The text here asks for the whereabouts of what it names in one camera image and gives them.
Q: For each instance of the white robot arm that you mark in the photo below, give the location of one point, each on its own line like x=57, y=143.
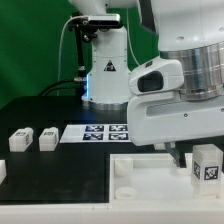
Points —
x=179, y=95

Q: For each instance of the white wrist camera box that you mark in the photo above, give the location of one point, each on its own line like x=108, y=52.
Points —
x=156, y=76

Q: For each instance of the black camera on stand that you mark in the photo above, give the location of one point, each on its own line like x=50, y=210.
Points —
x=86, y=28

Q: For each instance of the white block left edge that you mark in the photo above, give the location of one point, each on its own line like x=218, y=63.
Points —
x=3, y=172

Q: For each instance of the white square tabletop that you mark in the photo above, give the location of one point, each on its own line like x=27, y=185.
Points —
x=154, y=177

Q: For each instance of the white front rail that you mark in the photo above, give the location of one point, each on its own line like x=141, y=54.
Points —
x=179, y=212

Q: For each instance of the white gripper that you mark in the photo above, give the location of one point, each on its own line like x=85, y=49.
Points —
x=152, y=122

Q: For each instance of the white marker sheet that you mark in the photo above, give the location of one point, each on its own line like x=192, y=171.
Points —
x=102, y=133

